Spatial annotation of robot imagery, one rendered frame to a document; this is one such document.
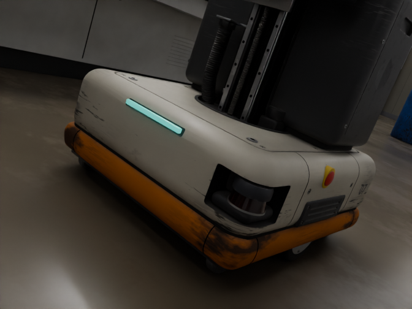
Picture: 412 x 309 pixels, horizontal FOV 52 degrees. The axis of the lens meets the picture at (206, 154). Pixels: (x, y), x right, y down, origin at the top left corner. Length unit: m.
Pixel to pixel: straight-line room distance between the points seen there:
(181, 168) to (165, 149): 0.06
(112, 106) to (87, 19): 1.33
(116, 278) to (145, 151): 0.29
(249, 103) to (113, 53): 1.47
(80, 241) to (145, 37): 1.84
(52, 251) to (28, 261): 0.05
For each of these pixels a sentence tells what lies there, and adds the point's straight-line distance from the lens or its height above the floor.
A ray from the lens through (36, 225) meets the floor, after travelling 0.89.
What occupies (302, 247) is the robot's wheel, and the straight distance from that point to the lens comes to 1.10.
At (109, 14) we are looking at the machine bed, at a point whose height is 0.38.
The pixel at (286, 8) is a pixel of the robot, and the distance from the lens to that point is 1.04.
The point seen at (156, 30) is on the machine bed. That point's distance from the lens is 2.61.
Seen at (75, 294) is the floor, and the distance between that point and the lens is 0.74.
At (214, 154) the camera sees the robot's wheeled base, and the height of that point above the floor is 0.24.
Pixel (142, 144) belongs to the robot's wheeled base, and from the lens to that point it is 0.94.
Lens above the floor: 0.45
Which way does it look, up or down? 15 degrees down
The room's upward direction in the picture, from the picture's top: 20 degrees clockwise
